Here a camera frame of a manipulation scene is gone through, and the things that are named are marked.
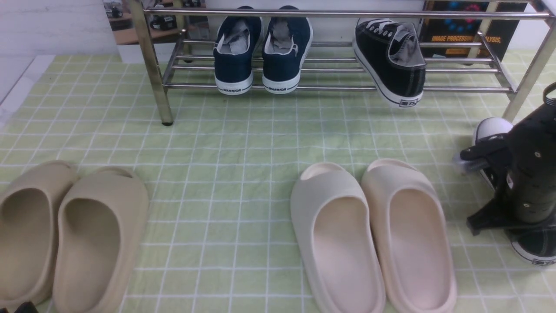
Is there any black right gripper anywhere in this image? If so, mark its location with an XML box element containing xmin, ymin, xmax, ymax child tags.
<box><xmin>453</xmin><ymin>131</ymin><xmax>555</xmax><ymax>236</ymax></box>

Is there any black canvas sneaker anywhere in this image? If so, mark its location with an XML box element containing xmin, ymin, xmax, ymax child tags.
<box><xmin>472</xmin><ymin>117</ymin><xmax>556</xmax><ymax>266</ymax></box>
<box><xmin>353</xmin><ymin>18</ymin><xmax>427</xmax><ymax>108</ymax></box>

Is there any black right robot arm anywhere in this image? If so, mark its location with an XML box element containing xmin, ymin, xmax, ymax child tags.
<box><xmin>453</xmin><ymin>84</ymin><xmax>556</xmax><ymax>235</ymax></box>

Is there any chrome metal shoe rack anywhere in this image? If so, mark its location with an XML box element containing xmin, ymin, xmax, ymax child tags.
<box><xmin>129</xmin><ymin>0</ymin><xmax>555</xmax><ymax>126</ymax></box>

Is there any right cream foam slide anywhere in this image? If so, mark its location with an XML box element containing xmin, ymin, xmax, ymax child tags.
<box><xmin>360</xmin><ymin>158</ymin><xmax>457</xmax><ymax>313</ymax></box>

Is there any cream foam slide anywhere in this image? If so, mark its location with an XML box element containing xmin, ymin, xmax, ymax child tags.
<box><xmin>290</xmin><ymin>162</ymin><xmax>386</xmax><ymax>313</ymax></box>
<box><xmin>360</xmin><ymin>158</ymin><xmax>457</xmax><ymax>313</ymax></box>

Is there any left cream foam slide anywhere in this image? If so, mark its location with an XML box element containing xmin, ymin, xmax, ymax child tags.
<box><xmin>290</xmin><ymin>162</ymin><xmax>386</xmax><ymax>313</ymax></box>

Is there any right navy canvas sneaker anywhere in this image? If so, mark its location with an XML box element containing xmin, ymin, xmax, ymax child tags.
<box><xmin>262</xmin><ymin>17</ymin><xmax>313</xmax><ymax>94</ymax></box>

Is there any navy canvas sneaker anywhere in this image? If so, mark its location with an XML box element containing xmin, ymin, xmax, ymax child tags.
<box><xmin>262</xmin><ymin>17</ymin><xmax>313</xmax><ymax>94</ymax></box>
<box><xmin>213</xmin><ymin>16</ymin><xmax>263</xmax><ymax>96</ymax></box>

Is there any green checkered floor mat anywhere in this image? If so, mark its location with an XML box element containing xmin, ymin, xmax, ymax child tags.
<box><xmin>1</xmin><ymin>55</ymin><xmax>555</xmax><ymax>313</ymax></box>

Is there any left navy canvas sneaker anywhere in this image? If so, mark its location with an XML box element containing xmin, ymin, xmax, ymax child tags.
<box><xmin>213</xmin><ymin>16</ymin><xmax>263</xmax><ymax>96</ymax></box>

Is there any wooden desk in background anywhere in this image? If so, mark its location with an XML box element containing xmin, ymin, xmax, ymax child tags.
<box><xmin>103</xmin><ymin>0</ymin><xmax>209</xmax><ymax>46</ymax></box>

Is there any right tan foam slide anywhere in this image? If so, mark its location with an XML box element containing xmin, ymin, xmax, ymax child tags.
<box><xmin>53</xmin><ymin>166</ymin><xmax>149</xmax><ymax>313</ymax></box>

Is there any tan foam slide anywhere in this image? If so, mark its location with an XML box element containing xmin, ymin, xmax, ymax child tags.
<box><xmin>0</xmin><ymin>160</ymin><xmax>78</xmax><ymax>308</ymax></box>
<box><xmin>53</xmin><ymin>166</ymin><xmax>149</xmax><ymax>313</ymax></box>

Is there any left tan foam slide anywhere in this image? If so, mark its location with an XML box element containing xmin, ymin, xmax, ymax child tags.
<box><xmin>0</xmin><ymin>160</ymin><xmax>78</xmax><ymax>308</ymax></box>

